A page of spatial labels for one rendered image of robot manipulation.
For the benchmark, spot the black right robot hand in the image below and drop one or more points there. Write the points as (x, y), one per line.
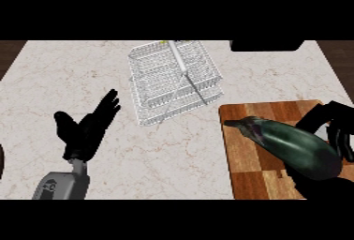
(332, 118)

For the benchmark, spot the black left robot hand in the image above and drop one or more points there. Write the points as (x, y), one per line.
(87, 131)

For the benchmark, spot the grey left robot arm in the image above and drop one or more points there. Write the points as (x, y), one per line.
(63, 184)

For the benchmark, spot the dark purple eggplant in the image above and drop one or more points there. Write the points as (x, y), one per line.
(290, 145)

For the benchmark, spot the wooden cutting board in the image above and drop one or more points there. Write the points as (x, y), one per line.
(258, 156)

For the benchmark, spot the dark round object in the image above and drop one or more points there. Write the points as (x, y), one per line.
(1, 161)

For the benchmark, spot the black appliance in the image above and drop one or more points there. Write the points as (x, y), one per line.
(264, 45)

